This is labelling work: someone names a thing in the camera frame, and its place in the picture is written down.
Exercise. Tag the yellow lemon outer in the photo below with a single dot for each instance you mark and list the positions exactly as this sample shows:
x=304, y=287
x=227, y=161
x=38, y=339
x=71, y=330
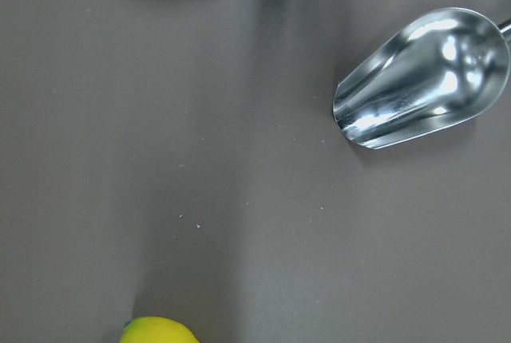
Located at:
x=156, y=329

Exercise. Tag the metal scoop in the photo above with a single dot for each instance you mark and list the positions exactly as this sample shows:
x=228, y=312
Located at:
x=442, y=69

